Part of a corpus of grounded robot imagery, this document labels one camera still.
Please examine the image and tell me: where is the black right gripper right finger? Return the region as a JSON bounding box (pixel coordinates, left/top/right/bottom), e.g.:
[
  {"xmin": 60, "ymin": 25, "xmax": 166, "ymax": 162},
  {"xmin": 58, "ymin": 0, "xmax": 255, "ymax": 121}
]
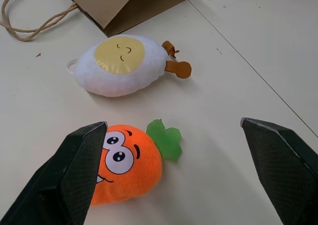
[{"xmin": 240, "ymin": 117, "xmax": 318, "ymax": 225}]

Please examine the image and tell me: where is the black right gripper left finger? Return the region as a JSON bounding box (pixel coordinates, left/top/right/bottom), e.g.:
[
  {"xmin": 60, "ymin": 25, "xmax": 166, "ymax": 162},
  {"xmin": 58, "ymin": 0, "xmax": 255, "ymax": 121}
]
[{"xmin": 0, "ymin": 121, "xmax": 108, "ymax": 225}]

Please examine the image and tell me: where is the orange carrot plush toy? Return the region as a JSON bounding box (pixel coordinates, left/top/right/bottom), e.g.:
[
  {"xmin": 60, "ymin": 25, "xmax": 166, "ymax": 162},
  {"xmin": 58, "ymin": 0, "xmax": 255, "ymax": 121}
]
[{"xmin": 90, "ymin": 119, "xmax": 183, "ymax": 206}]

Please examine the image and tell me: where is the white fried egg plush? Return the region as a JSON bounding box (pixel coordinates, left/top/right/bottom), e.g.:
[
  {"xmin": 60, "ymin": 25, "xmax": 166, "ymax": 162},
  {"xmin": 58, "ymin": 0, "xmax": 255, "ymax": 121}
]
[{"xmin": 66, "ymin": 34, "xmax": 193, "ymax": 97}]

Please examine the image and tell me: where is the brown paper bag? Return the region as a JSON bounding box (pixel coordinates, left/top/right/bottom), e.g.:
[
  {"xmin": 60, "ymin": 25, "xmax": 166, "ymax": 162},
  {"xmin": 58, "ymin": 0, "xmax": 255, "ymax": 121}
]
[{"xmin": 0, "ymin": 0, "xmax": 193, "ymax": 42}]

